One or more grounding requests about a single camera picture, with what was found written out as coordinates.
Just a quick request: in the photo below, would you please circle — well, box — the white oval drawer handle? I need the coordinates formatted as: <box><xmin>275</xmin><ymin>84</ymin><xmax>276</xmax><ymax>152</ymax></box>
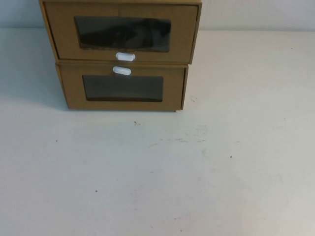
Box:
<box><xmin>112</xmin><ymin>65</ymin><xmax>132</xmax><ymax>75</ymax></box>
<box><xmin>115</xmin><ymin>52</ymin><xmax>136</xmax><ymax>61</ymax></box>

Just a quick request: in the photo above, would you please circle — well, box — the brown cardboard box sleeve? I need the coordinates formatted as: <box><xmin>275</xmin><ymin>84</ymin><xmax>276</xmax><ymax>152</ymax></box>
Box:
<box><xmin>55</xmin><ymin>62</ymin><xmax>189</xmax><ymax>114</ymax></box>
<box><xmin>39</xmin><ymin>0</ymin><xmax>203</xmax><ymax>65</ymax></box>

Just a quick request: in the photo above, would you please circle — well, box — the brown cardboard drawer with window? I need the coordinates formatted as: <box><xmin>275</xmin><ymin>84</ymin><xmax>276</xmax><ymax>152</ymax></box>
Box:
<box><xmin>43</xmin><ymin>1</ymin><xmax>199</xmax><ymax>62</ymax></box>
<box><xmin>57</xmin><ymin>64</ymin><xmax>186</xmax><ymax>111</ymax></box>

